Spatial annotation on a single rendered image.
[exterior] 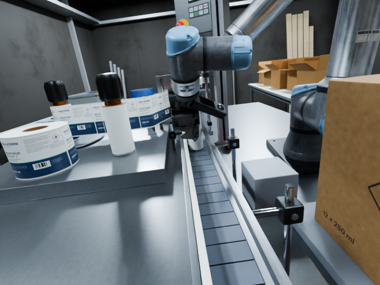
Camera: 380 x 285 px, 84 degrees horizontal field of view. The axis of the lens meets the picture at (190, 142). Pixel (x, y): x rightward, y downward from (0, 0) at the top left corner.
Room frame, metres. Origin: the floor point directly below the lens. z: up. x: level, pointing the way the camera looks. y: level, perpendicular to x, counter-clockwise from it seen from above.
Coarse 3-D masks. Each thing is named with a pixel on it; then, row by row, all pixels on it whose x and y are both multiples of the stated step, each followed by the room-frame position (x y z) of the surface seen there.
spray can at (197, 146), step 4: (200, 116) 0.72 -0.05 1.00; (200, 120) 0.72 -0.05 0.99; (200, 124) 0.71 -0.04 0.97; (200, 128) 0.71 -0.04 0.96; (200, 132) 0.71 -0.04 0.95; (200, 136) 0.71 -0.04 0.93; (192, 140) 0.70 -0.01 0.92; (200, 140) 0.71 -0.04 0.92; (192, 144) 0.70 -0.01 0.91; (196, 144) 0.70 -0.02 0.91; (200, 144) 0.71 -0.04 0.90; (192, 148) 0.71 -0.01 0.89; (196, 148) 0.70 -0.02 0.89; (200, 148) 0.70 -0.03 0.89
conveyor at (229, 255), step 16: (192, 160) 0.63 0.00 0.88; (208, 160) 0.61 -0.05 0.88; (208, 176) 0.51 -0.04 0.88; (208, 192) 0.43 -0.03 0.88; (224, 192) 0.42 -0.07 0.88; (208, 208) 0.37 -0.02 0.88; (224, 208) 0.37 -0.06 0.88; (208, 224) 0.32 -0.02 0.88; (224, 224) 0.32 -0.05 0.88; (208, 240) 0.28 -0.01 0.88; (224, 240) 0.28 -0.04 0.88; (240, 240) 0.28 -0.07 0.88; (208, 256) 0.25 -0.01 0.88; (224, 256) 0.25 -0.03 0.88; (240, 256) 0.25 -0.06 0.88; (224, 272) 0.22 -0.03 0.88; (240, 272) 0.22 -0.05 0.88; (256, 272) 0.22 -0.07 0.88
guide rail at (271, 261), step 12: (204, 132) 0.65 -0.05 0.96; (216, 156) 0.45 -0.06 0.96; (228, 180) 0.34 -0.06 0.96; (240, 192) 0.29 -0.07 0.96; (240, 204) 0.26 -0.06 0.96; (252, 216) 0.23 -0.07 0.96; (252, 228) 0.21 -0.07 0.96; (264, 240) 0.19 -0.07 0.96; (264, 252) 0.18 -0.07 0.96; (276, 264) 0.16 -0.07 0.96; (276, 276) 0.15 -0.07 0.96
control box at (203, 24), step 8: (176, 0) 0.98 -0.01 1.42; (184, 0) 0.96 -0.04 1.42; (200, 0) 0.92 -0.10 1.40; (208, 0) 0.90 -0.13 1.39; (176, 8) 0.98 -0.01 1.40; (184, 8) 0.96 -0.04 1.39; (176, 16) 0.98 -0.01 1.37; (184, 16) 0.96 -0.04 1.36; (200, 16) 0.92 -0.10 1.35; (208, 16) 0.90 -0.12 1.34; (184, 24) 0.96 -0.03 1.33; (192, 24) 0.94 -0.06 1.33; (200, 24) 0.92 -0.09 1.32; (208, 24) 0.90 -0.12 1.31; (200, 32) 0.92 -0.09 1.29; (208, 32) 0.91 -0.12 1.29
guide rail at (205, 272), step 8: (184, 144) 0.69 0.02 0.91; (192, 176) 0.45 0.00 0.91; (192, 184) 0.42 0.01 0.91; (192, 192) 0.38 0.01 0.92; (192, 200) 0.36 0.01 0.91; (192, 208) 0.33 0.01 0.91; (200, 224) 0.28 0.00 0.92; (200, 232) 0.27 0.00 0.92; (200, 240) 0.25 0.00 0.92; (200, 248) 0.24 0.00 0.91; (200, 256) 0.22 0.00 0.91; (200, 264) 0.21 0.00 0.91; (208, 264) 0.21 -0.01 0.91; (208, 272) 0.20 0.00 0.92; (208, 280) 0.19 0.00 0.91
